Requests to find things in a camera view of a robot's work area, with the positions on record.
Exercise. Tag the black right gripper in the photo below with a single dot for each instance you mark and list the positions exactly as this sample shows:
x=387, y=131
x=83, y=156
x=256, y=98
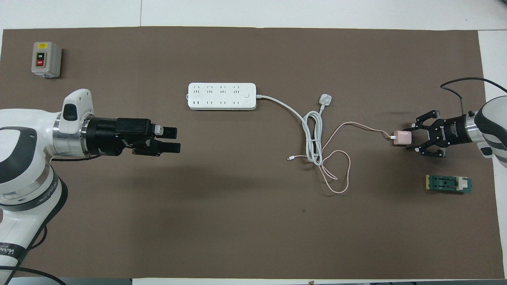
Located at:
x=453, y=131

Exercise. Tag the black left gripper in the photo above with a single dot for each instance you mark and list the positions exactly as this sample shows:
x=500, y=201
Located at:
x=115, y=136

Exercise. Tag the pink charger adapter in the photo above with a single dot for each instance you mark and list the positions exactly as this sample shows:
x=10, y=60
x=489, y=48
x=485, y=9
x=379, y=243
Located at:
x=402, y=138

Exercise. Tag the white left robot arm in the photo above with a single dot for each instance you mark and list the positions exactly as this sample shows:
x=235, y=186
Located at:
x=23, y=166

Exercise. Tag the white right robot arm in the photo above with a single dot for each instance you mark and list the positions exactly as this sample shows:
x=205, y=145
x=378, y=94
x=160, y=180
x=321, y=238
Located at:
x=493, y=126

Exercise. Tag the white power strip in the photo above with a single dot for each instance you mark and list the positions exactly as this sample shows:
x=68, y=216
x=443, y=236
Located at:
x=222, y=96

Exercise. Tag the brown table mat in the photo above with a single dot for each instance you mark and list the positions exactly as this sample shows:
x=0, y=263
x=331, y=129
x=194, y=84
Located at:
x=253, y=237

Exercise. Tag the green knife switch block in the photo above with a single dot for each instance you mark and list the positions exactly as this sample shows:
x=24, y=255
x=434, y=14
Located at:
x=447, y=184

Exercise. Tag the grey on-off switch box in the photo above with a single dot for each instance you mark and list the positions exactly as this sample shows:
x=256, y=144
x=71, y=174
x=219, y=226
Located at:
x=45, y=59

